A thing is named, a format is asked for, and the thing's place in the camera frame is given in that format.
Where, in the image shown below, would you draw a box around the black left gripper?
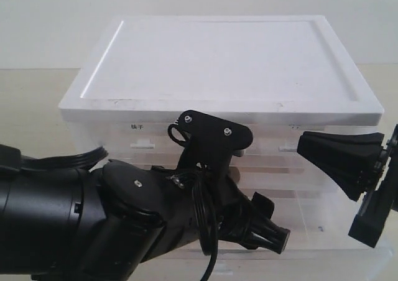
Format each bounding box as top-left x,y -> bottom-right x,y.
151,110 -> 290,256

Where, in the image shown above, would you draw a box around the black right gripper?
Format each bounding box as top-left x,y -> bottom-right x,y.
297,124 -> 397,247

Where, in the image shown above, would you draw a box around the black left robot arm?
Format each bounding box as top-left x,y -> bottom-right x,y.
1,110 -> 290,280

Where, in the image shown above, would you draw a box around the top right small drawer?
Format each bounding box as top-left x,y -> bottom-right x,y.
233,124 -> 307,168

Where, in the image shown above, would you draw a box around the small drawer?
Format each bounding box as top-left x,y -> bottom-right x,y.
93,121 -> 187,167
233,124 -> 307,168

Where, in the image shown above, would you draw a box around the top left small drawer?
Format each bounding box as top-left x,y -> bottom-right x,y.
93,121 -> 187,167

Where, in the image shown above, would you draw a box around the white translucent drawer cabinet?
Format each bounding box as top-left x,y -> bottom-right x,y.
57,14 -> 385,254

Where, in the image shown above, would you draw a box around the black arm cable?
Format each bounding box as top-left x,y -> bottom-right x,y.
167,124 -> 223,281

